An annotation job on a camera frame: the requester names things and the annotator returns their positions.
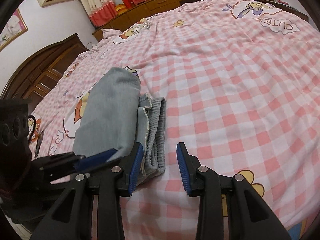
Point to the black smartphone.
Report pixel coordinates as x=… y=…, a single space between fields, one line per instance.
x=38 y=145

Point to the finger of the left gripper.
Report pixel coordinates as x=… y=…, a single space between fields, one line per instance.
x=58 y=166

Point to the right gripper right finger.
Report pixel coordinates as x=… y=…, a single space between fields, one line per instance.
x=229 y=208

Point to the framed wall picture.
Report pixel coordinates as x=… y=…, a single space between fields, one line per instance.
x=14 y=28

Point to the dark wooden headboard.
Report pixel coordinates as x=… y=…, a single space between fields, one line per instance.
x=39 y=73

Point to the pink checkered bed sheet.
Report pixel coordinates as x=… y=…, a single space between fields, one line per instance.
x=241 y=83

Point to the grey sweat pants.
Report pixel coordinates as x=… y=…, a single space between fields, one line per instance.
x=117 y=115

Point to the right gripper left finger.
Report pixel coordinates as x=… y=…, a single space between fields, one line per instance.
x=70 y=217

